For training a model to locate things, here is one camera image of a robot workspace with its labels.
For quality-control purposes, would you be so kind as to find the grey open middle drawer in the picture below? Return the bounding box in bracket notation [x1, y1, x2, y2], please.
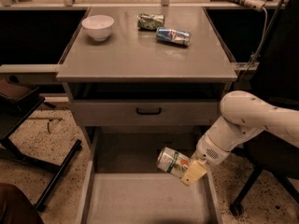
[75, 128, 223, 224]

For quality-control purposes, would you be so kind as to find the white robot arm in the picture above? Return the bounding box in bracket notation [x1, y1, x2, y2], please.
[181, 91, 299, 186]

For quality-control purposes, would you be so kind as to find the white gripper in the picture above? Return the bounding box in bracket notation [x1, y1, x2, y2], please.
[181, 133, 229, 187]

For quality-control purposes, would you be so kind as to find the grey drawer cabinet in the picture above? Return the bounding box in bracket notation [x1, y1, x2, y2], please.
[57, 6, 236, 144]

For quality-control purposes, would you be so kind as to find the green crumpled can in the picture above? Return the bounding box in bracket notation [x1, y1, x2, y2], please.
[137, 13, 164, 31]

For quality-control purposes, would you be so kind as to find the white green 7up can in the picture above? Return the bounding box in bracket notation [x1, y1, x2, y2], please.
[157, 147, 191, 178]

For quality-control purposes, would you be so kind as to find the blue pepsi can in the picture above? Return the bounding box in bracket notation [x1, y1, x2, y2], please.
[156, 27, 191, 47]

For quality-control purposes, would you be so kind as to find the grey top drawer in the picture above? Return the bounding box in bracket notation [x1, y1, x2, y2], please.
[70, 100, 220, 127]

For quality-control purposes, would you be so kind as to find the white ceramic bowl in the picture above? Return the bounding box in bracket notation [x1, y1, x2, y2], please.
[81, 15, 114, 41]

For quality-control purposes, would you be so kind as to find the black drawer handle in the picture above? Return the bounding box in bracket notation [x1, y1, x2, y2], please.
[135, 107, 162, 116]

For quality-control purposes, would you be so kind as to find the black office chair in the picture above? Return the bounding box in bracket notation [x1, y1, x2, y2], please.
[230, 0, 299, 217]

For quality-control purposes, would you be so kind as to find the white cable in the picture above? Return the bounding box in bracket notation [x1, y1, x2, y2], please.
[237, 7, 269, 79]

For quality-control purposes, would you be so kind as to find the brown object bottom left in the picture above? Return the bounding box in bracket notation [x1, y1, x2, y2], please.
[0, 183, 44, 224]

